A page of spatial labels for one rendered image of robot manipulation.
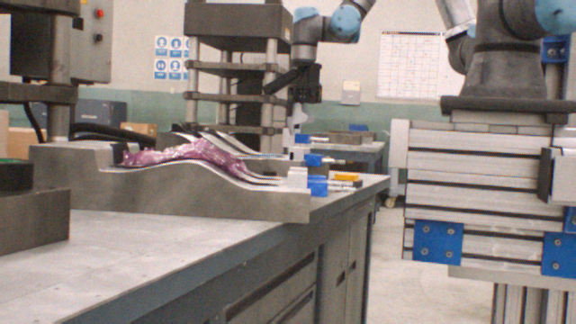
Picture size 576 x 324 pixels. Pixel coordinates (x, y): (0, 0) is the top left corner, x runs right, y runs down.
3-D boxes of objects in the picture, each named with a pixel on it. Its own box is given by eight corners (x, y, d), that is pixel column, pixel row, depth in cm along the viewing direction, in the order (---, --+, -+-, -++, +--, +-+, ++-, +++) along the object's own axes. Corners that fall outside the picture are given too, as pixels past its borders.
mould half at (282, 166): (328, 189, 157) (331, 139, 156) (298, 200, 132) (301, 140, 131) (166, 174, 172) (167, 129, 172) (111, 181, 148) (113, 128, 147)
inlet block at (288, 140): (329, 149, 169) (331, 130, 169) (325, 149, 164) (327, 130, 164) (287, 146, 173) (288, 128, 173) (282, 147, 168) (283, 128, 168)
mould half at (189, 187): (309, 203, 128) (311, 153, 127) (309, 223, 102) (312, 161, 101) (84, 189, 129) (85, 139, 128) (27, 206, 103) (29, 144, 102)
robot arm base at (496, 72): (539, 104, 114) (544, 53, 113) (553, 101, 99) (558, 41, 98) (459, 101, 117) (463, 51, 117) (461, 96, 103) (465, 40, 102)
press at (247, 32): (300, 205, 681) (310, 28, 667) (269, 228, 530) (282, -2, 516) (223, 199, 698) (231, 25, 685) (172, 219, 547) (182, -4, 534)
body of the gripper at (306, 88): (314, 103, 163) (316, 60, 163) (285, 103, 166) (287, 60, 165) (321, 105, 171) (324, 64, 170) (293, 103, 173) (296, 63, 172)
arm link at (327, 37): (362, 41, 160) (322, 39, 160) (356, 47, 172) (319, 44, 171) (364, 13, 160) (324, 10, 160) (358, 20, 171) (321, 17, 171)
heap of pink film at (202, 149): (256, 175, 125) (257, 139, 124) (247, 184, 107) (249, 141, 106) (136, 167, 125) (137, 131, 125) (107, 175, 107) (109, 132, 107)
